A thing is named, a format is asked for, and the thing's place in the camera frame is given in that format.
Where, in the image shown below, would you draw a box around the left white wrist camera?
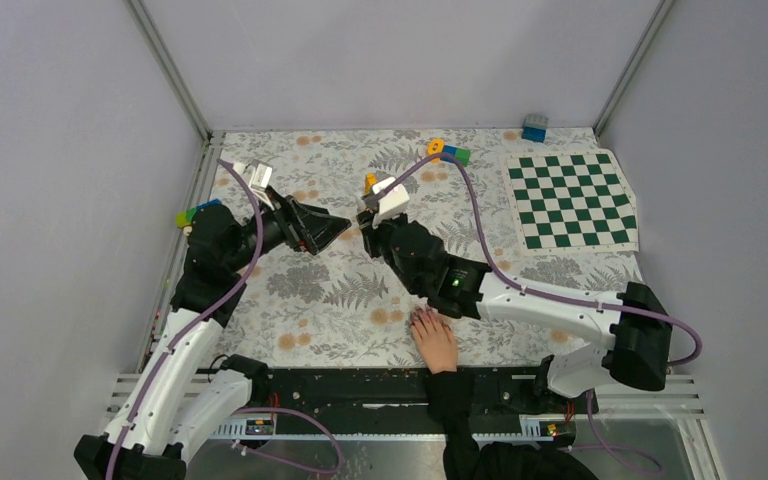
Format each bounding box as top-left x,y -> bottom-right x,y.
232,161 -> 275,210

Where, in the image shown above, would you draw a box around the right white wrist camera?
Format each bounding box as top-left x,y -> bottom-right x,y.
373,176 -> 410,227

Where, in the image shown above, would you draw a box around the grey blue lego bricks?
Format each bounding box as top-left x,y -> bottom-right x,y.
521,113 -> 549,143

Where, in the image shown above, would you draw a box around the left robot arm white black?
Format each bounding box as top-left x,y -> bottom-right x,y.
74,188 -> 351,479

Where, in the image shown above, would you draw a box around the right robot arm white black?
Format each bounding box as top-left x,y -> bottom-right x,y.
357,212 -> 672,412

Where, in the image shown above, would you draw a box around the orange blue green block row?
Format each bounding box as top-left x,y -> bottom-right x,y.
426,138 -> 471,166

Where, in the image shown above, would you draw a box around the green white checkerboard mat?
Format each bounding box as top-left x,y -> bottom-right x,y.
503,149 -> 639,255

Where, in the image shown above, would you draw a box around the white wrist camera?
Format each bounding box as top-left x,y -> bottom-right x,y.
232,161 -> 275,210
373,176 -> 410,227

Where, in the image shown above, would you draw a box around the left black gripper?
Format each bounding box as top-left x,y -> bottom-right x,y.
227,184 -> 351,272

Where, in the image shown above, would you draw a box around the person's hand dark nails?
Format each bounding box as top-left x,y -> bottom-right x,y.
410,306 -> 458,374

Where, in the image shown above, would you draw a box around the floral patterned table cloth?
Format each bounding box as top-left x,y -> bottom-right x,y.
213,128 -> 641,367

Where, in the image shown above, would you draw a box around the black sleeved forearm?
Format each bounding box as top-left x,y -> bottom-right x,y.
425,371 -> 596,479

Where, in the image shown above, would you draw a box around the yellow red toy block car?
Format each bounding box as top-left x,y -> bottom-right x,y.
355,173 -> 379,233

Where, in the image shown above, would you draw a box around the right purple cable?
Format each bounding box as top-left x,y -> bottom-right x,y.
367,150 -> 703,367

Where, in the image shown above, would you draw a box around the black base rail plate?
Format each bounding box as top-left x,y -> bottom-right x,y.
205,364 -> 597,439

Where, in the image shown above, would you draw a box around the green blue block stack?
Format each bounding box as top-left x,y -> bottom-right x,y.
175,199 -> 221,236

